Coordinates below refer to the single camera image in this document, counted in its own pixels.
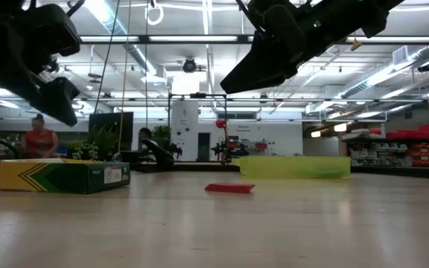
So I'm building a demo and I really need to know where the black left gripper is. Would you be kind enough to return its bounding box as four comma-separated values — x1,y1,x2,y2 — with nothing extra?
0,22,81,127

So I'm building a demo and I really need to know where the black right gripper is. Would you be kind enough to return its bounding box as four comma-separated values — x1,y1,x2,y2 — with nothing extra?
220,0,349,95

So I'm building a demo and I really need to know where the yellow green crayon box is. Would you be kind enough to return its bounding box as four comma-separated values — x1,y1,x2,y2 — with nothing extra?
0,158,131,195

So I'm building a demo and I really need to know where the small red box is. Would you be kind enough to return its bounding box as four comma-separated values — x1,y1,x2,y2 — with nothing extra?
204,182,256,194

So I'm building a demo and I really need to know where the standing person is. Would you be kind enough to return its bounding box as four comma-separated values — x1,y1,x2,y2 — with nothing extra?
21,113,60,159

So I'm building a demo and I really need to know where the dark leafy potted plant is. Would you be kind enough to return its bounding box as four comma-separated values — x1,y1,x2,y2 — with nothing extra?
87,124,121,162

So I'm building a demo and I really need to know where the black monitor screen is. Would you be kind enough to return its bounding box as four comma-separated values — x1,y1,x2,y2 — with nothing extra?
89,111,134,152

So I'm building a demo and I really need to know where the long white light strip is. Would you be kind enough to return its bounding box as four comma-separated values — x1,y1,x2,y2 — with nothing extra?
346,36,429,42
149,35,238,42

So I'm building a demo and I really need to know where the red robot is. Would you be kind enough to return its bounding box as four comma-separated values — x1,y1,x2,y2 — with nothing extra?
211,118,251,165

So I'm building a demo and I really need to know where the short white light strip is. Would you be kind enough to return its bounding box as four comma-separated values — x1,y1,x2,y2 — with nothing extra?
80,35,140,42

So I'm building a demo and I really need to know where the white column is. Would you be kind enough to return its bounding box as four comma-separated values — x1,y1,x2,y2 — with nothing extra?
171,100,200,162

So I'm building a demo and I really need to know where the dark grey door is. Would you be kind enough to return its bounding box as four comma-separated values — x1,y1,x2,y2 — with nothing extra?
197,133,212,162

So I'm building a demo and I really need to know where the seated person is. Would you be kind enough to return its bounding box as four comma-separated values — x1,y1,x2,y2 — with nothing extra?
136,127,159,157

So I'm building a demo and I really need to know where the lime green plastic bin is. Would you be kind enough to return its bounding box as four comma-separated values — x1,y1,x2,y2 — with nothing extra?
232,155,352,179

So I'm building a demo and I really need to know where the black low platform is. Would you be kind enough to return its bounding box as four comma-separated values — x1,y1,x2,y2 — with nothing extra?
134,162,241,173

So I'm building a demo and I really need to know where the small bushy green plant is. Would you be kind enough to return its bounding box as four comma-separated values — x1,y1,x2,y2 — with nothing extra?
150,125,173,144

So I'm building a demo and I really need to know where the shelf with red bins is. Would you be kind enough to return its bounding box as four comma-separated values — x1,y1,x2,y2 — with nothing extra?
340,124,429,168

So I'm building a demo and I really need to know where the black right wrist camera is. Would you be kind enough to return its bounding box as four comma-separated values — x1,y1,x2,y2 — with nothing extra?
250,0,301,49

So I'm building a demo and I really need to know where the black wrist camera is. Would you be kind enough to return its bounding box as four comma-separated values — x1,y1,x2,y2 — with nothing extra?
22,2,83,57
250,0,301,49

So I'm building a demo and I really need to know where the thin black metal frame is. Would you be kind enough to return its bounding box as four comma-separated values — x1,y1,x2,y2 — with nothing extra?
167,92,228,165

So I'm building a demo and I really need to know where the thin black hanging cable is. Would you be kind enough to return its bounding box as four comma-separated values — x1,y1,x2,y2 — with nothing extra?
93,0,121,115

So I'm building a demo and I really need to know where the round black overhead camera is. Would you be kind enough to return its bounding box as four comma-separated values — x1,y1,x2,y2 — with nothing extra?
182,57,198,74

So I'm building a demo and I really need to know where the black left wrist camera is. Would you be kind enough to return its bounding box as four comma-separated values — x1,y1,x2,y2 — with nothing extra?
22,2,83,57

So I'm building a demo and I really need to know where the yellow hanging rope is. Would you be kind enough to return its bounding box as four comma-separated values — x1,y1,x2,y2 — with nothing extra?
110,0,133,163

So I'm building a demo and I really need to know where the white cable loop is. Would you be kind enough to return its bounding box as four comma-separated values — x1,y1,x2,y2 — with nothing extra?
144,0,165,26

